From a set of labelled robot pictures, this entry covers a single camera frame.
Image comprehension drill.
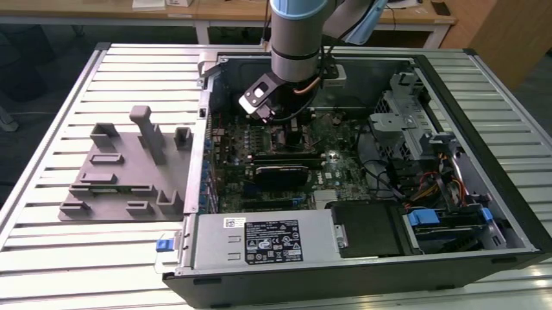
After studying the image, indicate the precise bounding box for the CPU socket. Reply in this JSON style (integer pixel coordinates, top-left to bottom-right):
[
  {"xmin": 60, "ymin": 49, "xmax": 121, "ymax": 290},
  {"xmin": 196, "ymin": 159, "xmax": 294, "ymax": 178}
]
[{"xmin": 267, "ymin": 125, "xmax": 317, "ymax": 155}]

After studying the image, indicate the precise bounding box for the black RAM slot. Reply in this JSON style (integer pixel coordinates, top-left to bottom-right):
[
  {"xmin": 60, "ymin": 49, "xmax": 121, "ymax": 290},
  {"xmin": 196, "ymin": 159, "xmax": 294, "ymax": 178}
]
[
  {"xmin": 252, "ymin": 156, "xmax": 323, "ymax": 162},
  {"xmin": 252, "ymin": 160, "xmax": 323, "ymax": 165},
  {"xmin": 252, "ymin": 163, "xmax": 323, "ymax": 169},
  {"xmin": 252, "ymin": 153, "xmax": 323, "ymax": 159}
]

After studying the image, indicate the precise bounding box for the black graphics card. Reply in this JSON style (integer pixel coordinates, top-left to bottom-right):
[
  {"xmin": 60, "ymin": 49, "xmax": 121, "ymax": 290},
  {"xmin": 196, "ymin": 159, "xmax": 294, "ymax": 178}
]
[{"xmin": 252, "ymin": 164, "xmax": 310, "ymax": 191}]

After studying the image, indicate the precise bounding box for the silver metal drive cage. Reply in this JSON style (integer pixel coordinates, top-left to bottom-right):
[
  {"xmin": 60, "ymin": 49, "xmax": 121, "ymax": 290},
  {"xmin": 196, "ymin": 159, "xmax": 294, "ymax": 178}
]
[{"xmin": 369, "ymin": 72, "xmax": 438, "ymax": 162}]

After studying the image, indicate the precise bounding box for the green motherboard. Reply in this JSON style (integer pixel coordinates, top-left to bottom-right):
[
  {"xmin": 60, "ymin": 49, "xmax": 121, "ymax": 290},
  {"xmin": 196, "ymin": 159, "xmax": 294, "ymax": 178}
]
[{"xmin": 206, "ymin": 106, "xmax": 375, "ymax": 214}]

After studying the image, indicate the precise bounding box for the silver finned heatsink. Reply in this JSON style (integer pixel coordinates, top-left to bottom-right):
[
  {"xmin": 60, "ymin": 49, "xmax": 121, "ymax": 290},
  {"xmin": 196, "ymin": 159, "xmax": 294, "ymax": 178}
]
[{"xmin": 313, "ymin": 189, "xmax": 342, "ymax": 206}]

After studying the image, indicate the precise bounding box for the black expansion slot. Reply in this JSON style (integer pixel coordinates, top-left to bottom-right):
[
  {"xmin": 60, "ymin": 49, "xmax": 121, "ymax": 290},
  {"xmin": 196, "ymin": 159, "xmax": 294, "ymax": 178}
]
[{"xmin": 240, "ymin": 200, "xmax": 295, "ymax": 209}]

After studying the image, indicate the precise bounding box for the black plastic shroud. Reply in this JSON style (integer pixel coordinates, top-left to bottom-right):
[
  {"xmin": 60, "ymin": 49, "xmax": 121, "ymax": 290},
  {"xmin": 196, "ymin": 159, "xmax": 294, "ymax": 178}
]
[{"xmin": 330, "ymin": 200, "xmax": 422, "ymax": 259}]

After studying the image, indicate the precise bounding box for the grey parts rack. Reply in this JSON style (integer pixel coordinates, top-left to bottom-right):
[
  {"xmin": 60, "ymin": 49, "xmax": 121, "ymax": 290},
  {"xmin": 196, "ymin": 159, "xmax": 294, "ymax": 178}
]
[{"xmin": 57, "ymin": 105, "xmax": 194, "ymax": 223}]

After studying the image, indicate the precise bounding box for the hard disk in blue carrier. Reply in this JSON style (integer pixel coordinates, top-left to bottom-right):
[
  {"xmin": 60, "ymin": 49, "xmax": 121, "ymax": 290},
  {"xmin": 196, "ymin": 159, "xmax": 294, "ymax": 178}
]
[{"xmin": 402, "ymin": 208, "xmax": 508, "ymax": 254}]

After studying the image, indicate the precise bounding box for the silver power supply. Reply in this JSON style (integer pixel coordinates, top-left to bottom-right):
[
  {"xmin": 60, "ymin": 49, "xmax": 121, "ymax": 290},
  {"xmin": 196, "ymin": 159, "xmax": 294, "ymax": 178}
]
[{"xmin": 188, "ymin": 212, "xmax": 338, "ymax": 271}]

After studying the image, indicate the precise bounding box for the wooden desk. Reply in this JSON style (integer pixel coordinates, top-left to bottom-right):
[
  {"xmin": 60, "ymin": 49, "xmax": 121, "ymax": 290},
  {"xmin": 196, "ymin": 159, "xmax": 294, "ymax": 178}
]
[{"xmin": 0, "ymin": 0, "xmax": 458, "ymax": 49}]

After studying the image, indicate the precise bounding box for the green RAM stick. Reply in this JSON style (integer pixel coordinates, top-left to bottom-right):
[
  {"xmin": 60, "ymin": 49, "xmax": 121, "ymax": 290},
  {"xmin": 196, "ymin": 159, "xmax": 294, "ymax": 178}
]
[{"xmin": 88, "ymin": 185, "xmax": 152, "ymax": 196}]

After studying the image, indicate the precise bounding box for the black PC case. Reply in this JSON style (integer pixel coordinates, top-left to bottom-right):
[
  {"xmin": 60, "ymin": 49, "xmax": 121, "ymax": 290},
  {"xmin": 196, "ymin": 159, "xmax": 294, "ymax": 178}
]
[{"xmin": 152, "ymin": 48, "xmax": 552, "ymax": 310}]

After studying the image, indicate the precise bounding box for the wooden cabinet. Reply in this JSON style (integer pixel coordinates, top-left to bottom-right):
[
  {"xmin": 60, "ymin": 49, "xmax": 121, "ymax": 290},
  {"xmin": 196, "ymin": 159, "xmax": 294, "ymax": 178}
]
[{"xmin": 441, "ymin": 0, "xmax": 552, "ymax": 91}]

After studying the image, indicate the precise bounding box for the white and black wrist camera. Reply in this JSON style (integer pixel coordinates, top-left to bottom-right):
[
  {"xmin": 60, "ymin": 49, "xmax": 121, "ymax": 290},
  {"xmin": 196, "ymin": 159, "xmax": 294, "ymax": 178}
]
[{"xmin": 238, "ymin": 72, "xmax": 282, "ymax": 126}]

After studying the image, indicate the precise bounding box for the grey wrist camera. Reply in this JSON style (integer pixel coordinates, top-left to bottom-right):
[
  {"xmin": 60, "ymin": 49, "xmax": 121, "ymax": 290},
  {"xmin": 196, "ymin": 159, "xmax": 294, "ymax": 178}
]
[{"xmin": 321, "ymin": 64, "xmax": 346, "ymax": 88}]

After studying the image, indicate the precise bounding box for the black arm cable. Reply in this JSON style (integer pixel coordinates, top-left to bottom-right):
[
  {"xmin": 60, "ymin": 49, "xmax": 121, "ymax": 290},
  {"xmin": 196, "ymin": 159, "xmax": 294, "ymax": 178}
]
[
  {"xmin": 259, "ymin": 0, "xmax": 273, "ymax": 52},
  {"xmin": 299, "ymin": 41, "xmax": 338, "ymax": 122}
]

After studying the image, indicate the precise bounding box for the black wire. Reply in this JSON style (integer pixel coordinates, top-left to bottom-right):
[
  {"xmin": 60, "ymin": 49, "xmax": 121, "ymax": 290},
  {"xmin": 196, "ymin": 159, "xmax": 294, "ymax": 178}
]
[{"xmin": 357, "ymin": 121, "xmax": 414, "ymax": 203}]

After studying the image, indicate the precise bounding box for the yellow wire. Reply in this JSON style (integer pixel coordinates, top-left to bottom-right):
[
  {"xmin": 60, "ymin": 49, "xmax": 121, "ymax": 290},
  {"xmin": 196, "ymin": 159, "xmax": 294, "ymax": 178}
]
[{"xmin": 405, "ymin": 180, "xmax": 438, "ymax": 207}]

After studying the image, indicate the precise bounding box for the orange wire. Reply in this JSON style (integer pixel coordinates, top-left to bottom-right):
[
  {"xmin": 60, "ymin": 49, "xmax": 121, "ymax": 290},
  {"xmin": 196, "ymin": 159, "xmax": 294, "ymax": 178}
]
[{"xmin": 454, "ymin": 179, "xmax": 469, "ymax": 203}]

